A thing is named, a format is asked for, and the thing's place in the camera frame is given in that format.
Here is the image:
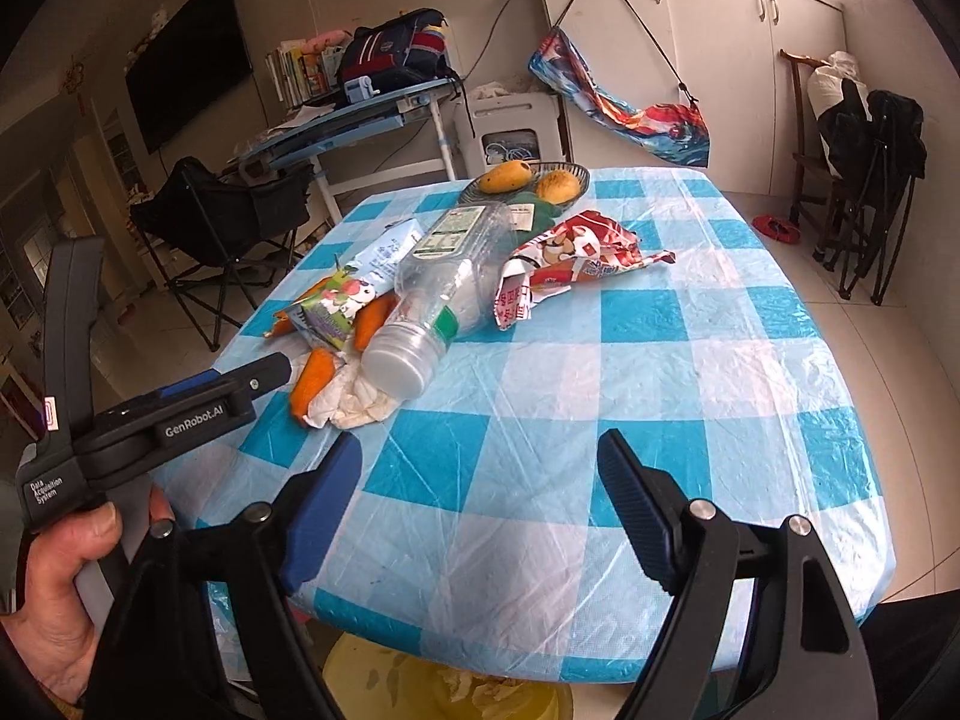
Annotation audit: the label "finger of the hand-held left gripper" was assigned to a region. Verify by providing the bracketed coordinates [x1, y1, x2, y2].
[154, 352, 293, 404]

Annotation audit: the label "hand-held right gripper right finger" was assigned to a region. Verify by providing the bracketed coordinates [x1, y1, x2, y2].
[598, 429, 878, 720]

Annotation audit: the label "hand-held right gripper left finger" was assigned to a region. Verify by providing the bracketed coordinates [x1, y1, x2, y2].
[82, 433, 365, 720]

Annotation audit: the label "green juice carton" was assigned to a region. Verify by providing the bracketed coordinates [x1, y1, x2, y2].
[289, 270, 376, 353]

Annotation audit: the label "white tissue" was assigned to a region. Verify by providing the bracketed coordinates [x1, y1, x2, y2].
[300, 356, 398, 432]

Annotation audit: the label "yellow plastic basin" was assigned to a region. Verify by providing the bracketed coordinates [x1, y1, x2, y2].
[322, 634, 575, 720]

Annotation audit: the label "blue white drink carton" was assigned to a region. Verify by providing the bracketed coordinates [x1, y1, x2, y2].
[341, 217, 425, 297]

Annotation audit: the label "clear plastic bottle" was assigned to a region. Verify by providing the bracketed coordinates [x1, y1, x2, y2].
[362, 202, 518, 398]

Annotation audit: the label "red snack wrapper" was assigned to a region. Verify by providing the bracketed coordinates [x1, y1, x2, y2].
[491, 211, 676, 331]

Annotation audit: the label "person's left hand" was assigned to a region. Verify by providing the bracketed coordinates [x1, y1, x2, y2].
[0, 486, 177, 706]

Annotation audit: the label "blue white checkered tablecloth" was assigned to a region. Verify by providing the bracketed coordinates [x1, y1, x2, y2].
[191, 165, 897, 683]

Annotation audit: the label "black folding camp chair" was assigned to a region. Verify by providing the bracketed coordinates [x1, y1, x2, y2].
[129, 157, 316, 352]

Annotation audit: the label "white papers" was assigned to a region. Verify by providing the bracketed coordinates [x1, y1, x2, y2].
[274, 103, 331, 128]

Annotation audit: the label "blue white study desk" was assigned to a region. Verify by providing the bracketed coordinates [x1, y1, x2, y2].
[238, 75, 462, 226]

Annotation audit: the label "green jar white label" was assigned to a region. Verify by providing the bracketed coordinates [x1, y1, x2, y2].
[504, 199, 565, 235]

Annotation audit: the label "row of books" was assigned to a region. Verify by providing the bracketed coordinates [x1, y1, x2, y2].
[264, 41, 346, 107]

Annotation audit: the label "red floor item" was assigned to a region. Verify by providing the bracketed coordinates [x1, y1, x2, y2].
[752, 211, 802, 243]

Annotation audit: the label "black television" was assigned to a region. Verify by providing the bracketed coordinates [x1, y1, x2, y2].
[124, 0, 254, 155]

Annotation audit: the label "yellow mango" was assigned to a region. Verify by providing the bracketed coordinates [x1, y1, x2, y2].
[534, 170, 582, 203]
[478, 161, 535, 196]

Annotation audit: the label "person's dark trousers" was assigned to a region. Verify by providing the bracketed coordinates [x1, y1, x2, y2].
[855, 600, 960, 720]

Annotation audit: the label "glass fruit dish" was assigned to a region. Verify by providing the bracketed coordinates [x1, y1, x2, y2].
[459, 161, 591, 209]

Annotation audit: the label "dark blue backpack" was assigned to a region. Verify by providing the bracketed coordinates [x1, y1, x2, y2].
[335, 9, 451, 102]

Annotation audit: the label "white plastic stool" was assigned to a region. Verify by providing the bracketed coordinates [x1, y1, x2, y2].
[454, 94, 563, 181]

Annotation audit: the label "white cloth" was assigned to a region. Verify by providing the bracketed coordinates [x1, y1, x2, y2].
[469, 79, 537, 100]

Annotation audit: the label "colourful printed bag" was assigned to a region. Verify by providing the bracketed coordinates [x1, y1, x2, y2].
[529, 0, 710, 167]

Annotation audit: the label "wooden chair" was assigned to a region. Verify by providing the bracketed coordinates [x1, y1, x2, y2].
[778, 49, 848, 241]

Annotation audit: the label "black folded chairs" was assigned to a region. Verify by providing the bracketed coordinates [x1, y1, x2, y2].
[817, 79, 927, 305]

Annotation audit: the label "white cabinet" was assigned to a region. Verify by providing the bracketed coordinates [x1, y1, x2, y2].
[525, 0, 848, 196]

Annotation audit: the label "white sack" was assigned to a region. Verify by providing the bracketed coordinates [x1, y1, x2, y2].
[806, 51, 871, 173]

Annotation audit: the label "red wall knot ornament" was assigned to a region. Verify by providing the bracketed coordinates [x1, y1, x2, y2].
[60, 56, 87, 117]

